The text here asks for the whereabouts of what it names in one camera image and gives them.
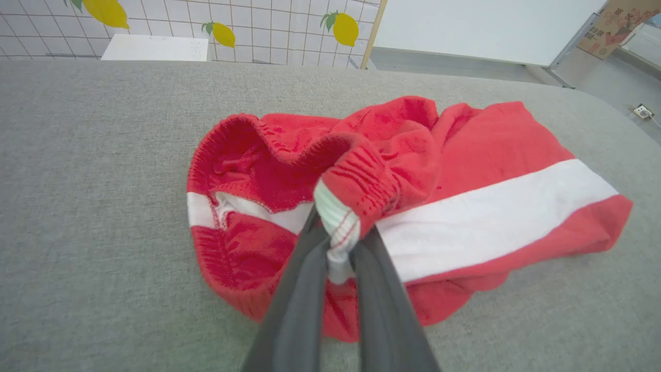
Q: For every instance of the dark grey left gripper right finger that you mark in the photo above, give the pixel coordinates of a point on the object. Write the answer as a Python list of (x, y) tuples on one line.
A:
[(384, 320)]

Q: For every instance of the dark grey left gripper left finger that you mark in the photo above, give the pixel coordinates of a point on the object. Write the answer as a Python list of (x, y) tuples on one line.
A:
[(294, 310)]

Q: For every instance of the red shorts with white stripe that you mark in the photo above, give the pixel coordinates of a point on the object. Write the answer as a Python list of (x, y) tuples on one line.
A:
[(490, 150)]

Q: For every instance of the grey fabric sofa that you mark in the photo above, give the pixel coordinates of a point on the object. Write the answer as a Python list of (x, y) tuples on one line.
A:
[(103, 206)]

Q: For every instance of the lemon-print grid partition panel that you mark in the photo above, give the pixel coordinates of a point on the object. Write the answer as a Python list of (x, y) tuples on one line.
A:
[(268, 26)]

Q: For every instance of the white rectangular box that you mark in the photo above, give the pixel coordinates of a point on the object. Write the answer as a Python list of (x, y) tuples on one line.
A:
[(155, 47)]

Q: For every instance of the white floor power socket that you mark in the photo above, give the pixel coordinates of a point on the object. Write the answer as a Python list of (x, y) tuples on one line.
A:
[(643, 111)]

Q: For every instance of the brown printed cardboard box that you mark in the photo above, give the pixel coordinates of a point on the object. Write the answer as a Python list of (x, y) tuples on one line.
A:
[(614, 23)]

